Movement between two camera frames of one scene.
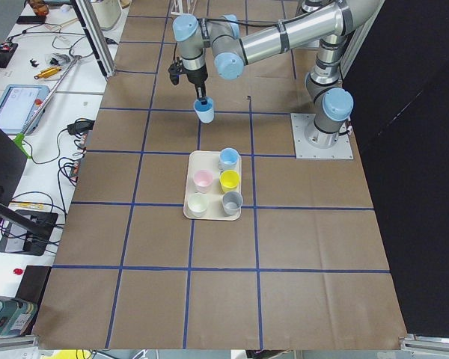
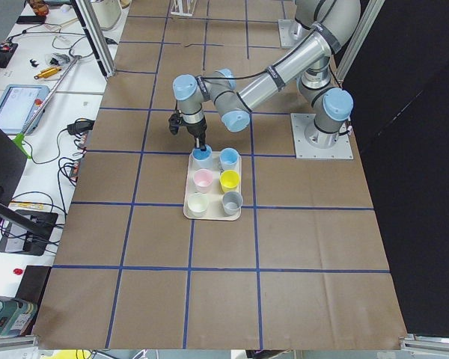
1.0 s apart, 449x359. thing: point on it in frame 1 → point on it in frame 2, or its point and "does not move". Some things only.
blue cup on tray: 229,158 does not move
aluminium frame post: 96,33 does not move
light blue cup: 204,109 → 202,155
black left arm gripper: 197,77 → 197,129
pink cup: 202,181 does not move
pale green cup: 197,204 does not move
